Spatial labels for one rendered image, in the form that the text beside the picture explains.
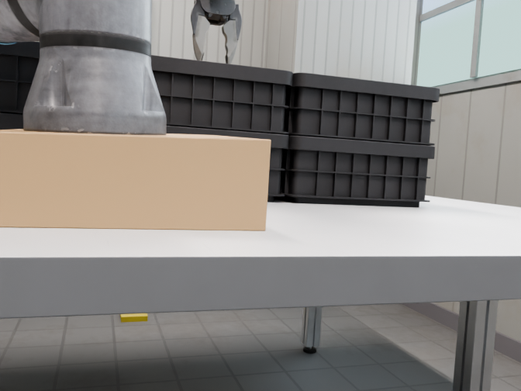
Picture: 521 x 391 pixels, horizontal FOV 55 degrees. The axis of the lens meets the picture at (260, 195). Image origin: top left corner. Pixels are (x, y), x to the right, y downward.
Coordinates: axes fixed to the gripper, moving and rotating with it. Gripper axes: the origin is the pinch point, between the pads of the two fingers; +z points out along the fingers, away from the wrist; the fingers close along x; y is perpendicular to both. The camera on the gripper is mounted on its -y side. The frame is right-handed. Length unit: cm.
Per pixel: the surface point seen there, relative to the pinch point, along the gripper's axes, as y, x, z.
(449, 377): 51, -107, 98
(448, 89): 118, -150, -22
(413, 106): -19.6, -34.5, 8.8
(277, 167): -18.7, -7.9, 21.5
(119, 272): -67, 21, 29
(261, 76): -19.8, -3.9, 6.2
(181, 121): -18.2, 9.1, 14.7
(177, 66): -19.3, 10.3, 6.0
